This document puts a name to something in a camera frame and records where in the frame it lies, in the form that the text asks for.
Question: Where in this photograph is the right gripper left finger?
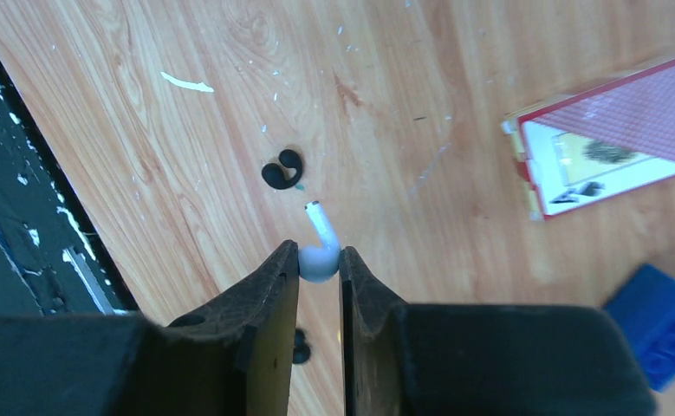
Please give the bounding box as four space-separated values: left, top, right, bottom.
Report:
0 240 299 415

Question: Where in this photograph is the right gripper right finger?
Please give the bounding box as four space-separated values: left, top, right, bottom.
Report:
339 247 657 415

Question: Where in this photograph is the blue toy brick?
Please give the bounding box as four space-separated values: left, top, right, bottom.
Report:
603 263 675 392

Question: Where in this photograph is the white plastic scrap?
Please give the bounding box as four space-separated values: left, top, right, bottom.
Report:
159 71 214 93

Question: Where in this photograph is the playing card box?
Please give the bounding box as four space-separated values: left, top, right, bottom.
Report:
501 55 675 220

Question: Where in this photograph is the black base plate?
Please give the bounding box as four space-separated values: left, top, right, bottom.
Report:
0 62 138 316

